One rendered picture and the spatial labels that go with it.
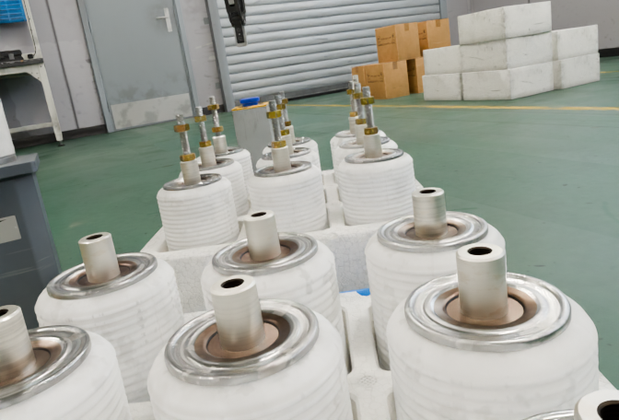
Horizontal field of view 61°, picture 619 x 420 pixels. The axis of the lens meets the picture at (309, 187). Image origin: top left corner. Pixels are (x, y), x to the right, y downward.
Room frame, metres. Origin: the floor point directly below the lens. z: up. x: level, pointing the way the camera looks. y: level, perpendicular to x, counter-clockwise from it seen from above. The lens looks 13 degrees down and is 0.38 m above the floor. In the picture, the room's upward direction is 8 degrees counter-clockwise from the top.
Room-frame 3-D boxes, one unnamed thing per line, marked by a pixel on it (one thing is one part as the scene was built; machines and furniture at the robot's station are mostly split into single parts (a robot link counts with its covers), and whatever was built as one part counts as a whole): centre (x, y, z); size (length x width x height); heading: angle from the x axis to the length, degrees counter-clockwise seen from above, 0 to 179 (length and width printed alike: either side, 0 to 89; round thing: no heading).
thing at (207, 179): (0.67, 0.15, 0.25); 0.08 x 0.08 x 0.01
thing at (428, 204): (0.35, -0.08, 0.26); 0.02 x 0.02 x 0.03
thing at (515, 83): (3.41, -1.36, 0.09); 0.39 x 0.39 x 0.18; 27
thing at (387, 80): (4.67, -0.81, 0.15); 0.30 x 0.24 x 0.30; 23
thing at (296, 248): (0.35, 0.04, 0.25); 0.08 x 0.08 x 0.01
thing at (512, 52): (3.42, -1.37, 0.27); 0.39 x 0.39 x 0.18; 25
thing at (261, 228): (0.35, 0.04, 0.26); 0.02 x 0.02 x 0.03
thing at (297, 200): (0.66, 0.03, 0.16); 0.10 x 0.10 x 0.18
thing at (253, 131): (1.07, 0.09, 0.16); 0.07 x 0.07 x 0.31; 88
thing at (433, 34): (4.90, -1.27, 0.45); 0.30 x 0.24 x 0.30; 21
